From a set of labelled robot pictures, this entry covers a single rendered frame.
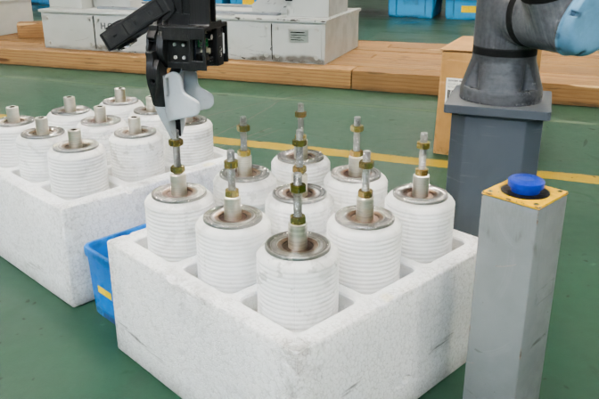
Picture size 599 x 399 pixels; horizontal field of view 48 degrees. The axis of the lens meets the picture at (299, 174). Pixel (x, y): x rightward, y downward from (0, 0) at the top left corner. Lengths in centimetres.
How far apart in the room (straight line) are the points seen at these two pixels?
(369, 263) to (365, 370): 13
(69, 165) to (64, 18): 234
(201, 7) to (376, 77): 195
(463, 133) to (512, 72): 14
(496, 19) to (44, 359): 92
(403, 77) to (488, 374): 197
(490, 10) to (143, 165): 67
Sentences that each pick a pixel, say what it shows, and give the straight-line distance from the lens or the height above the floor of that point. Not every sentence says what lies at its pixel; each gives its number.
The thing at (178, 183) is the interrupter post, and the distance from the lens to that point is 93.
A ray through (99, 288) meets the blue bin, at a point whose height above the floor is 5.
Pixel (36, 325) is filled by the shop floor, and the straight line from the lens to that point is 118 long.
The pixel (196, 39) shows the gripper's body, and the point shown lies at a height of 47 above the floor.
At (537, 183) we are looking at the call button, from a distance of 79.
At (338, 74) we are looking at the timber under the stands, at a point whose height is 6.
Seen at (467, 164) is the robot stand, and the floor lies 19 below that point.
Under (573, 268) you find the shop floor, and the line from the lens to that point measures 138.
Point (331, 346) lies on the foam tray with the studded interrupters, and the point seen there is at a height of 16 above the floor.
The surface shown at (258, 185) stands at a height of 25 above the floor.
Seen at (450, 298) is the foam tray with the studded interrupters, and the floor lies 13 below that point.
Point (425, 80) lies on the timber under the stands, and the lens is 272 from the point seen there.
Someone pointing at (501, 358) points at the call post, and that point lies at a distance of 86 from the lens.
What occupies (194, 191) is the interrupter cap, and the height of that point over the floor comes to 25.
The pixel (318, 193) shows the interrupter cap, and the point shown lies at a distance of 93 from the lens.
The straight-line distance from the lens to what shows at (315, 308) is 77.
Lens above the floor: 59
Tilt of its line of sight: 19 degrees down
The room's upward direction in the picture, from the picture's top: straight up
